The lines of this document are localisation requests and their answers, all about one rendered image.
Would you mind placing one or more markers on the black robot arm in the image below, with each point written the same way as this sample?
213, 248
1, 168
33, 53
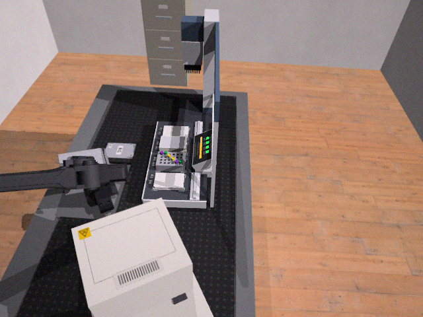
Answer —
67, 177

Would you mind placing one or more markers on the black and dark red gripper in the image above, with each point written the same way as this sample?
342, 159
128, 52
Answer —
93, 203

